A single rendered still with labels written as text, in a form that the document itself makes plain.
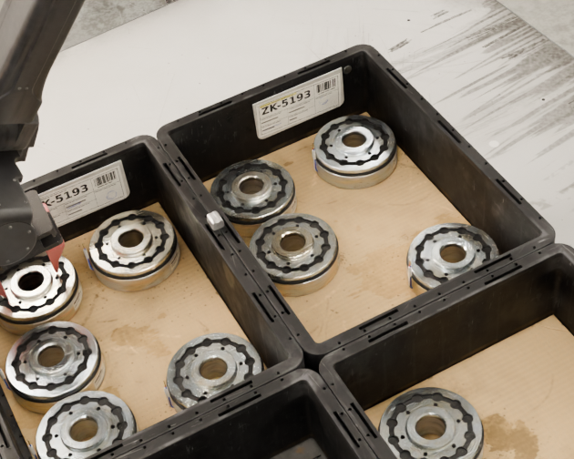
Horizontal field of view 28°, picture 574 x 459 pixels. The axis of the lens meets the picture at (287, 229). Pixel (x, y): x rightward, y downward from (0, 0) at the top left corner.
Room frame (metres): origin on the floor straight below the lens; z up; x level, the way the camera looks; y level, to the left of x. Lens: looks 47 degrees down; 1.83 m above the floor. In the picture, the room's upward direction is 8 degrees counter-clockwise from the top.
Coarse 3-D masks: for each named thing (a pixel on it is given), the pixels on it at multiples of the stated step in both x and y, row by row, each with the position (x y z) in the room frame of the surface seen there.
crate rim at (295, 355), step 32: (96, 160) 0.99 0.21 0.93; (160, 160) 0.98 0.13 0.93; (192, 192) 0.92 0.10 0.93; (224, 256) 0.82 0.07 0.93; (256, 288) 0.77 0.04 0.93; (288, 352) 0.68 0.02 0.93; (256, 384) 0.64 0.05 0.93; (0, 416) 0.65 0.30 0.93; (192, 416) 0.62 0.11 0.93; (0, 448) 0.61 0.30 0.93; (128, 448) 0.59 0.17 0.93
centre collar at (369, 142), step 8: (344, 128) 1.06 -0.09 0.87; (352, 128) 1.05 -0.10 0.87; (360, 128) 1.05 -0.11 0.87; (336, 136) 1.05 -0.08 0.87; (344, 136) 1.05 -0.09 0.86; (368, 136) 1.04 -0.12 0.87; (336, 144) 1.03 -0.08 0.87; (368, 144) 1.02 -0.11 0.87; (344, 152) 1.02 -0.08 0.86; (352, 152) 1.01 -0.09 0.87; (360, 152) 1.01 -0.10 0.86
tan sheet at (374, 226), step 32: (288, 160) 1.05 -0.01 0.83; (320, 192) 0.99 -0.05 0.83; (352, 192) 0.98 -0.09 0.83; (384, 192) 0.97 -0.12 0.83; (416, 192) 0.97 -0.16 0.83; (352, 224) 0.93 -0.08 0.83; (384, 224) 0.92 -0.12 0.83; (416, 224) 0.91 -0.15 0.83; (352, 256) 0.88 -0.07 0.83; (384, 256) 0.87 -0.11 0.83; (352, 288) 0.83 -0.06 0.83; (384, 288) 0.82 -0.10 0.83; (320, 320) 0.79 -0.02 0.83; (352, 320) 0.78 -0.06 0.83
